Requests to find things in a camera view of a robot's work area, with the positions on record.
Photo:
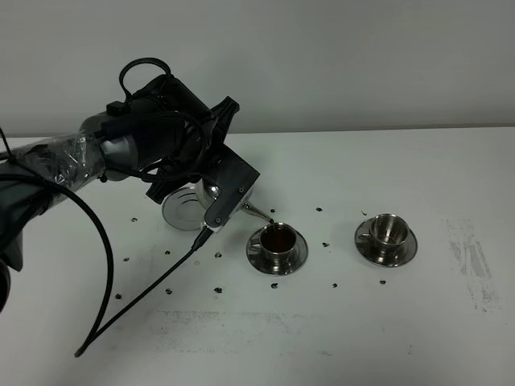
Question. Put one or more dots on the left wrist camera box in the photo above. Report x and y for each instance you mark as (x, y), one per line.
(227, 170)

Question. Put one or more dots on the steel cup saucer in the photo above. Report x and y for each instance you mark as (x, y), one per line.
(388, 259)
(286, 265)

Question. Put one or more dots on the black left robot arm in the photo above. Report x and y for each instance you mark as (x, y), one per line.
(56, 169)

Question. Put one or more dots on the steel teapot saucer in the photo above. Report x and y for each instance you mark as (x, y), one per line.
(182, 210)

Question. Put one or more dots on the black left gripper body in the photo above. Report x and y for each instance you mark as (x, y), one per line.
(173, 133)

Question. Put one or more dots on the right stainless steel teacup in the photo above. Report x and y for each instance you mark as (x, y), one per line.
(385, 231)

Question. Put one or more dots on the stainless steel teapot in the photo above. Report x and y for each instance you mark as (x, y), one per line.
(210, 195)

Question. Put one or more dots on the left stainless steel teacup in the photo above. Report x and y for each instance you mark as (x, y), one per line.
(275, 240)

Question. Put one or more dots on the right steel cup saucer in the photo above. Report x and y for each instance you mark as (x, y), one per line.
(388, 259)

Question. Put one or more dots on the stainless steel teacup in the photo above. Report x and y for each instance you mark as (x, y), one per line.
(385, 231)
(275, 240)

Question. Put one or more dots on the black cable tie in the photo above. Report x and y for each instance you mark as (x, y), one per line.
(6, 144)

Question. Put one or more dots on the left steel cup saucer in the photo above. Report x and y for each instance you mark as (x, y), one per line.
(286, 265)

